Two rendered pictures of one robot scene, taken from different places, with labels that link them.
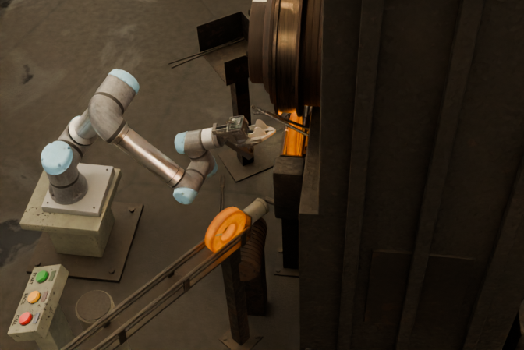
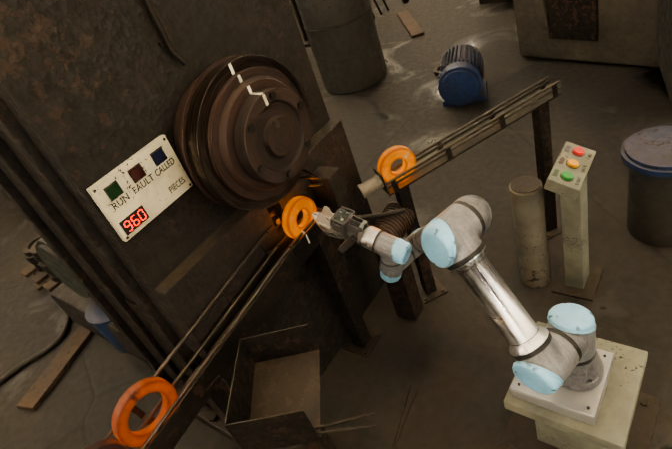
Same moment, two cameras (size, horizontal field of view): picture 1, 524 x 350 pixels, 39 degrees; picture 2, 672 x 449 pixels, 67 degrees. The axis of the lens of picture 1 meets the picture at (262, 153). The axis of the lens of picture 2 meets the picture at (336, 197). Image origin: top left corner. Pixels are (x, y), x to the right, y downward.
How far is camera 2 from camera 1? 3.09 m
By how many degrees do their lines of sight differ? 93
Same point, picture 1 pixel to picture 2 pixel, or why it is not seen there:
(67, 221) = not seen: hidden behind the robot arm
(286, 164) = (325, 171)
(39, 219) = (618, 350)
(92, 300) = (526, 186)
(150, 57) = not seen: outside the picture
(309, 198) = (328, 126)
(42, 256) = (639, 413)
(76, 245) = not seen: hidden behind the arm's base
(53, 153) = (573, 314)
